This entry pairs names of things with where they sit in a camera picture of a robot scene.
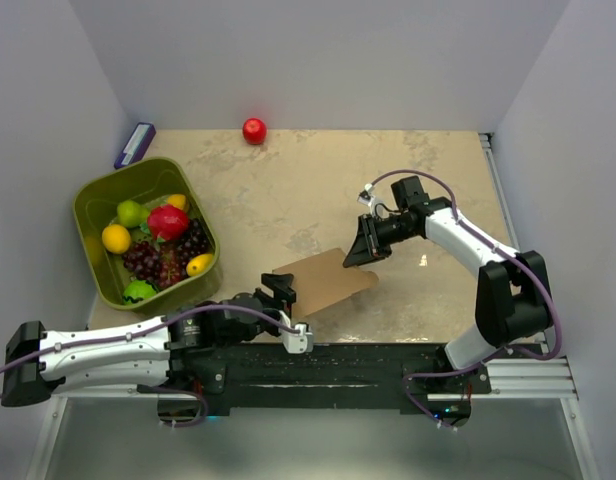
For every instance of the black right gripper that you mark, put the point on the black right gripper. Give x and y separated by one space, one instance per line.
367 247

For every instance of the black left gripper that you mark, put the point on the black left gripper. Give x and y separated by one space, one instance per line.
283 296

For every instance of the brown cardboard paper box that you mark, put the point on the brown cardboard paper box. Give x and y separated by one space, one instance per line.
321 281

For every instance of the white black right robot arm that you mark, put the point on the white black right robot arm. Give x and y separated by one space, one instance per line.
513 299

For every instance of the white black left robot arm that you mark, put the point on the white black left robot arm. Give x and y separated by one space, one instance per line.
40 363

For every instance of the purple white small box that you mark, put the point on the purple white small box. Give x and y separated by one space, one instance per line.
136 145

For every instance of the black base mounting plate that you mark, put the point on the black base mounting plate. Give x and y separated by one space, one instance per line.
407 378

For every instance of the yellow mango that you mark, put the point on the yellow mango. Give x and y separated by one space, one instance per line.
198 264

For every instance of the dark purple grapes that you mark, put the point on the dark purple grapes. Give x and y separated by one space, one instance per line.
166 264

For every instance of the red dragon fruit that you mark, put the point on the red dragon fruit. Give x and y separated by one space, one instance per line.
167 223

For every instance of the small orange fruit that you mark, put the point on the small orange fruit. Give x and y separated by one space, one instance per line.
179 201

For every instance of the olive green plastic bin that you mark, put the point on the olive green plastic bin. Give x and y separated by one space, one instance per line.
148 182

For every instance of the red apple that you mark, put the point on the red apple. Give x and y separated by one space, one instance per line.
254 131

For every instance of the green pear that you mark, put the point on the green pear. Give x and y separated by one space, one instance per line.
131 214

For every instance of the yellow lemon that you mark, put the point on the yellow lemon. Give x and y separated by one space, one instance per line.
116 239

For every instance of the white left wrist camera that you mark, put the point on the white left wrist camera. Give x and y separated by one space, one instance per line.
300 342

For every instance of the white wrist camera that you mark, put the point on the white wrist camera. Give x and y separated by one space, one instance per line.
374 204
300 342

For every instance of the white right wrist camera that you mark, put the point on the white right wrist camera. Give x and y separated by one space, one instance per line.
374 204

